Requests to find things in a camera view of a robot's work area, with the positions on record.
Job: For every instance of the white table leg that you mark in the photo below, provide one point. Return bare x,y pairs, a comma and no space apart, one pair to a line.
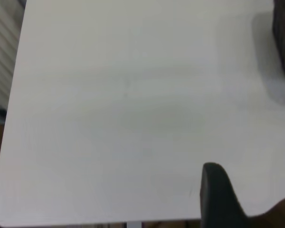
134,224

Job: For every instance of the white ribbed panel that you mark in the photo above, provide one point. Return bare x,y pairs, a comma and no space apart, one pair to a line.
2,54

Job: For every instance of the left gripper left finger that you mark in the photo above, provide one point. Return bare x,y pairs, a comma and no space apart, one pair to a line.
216,199

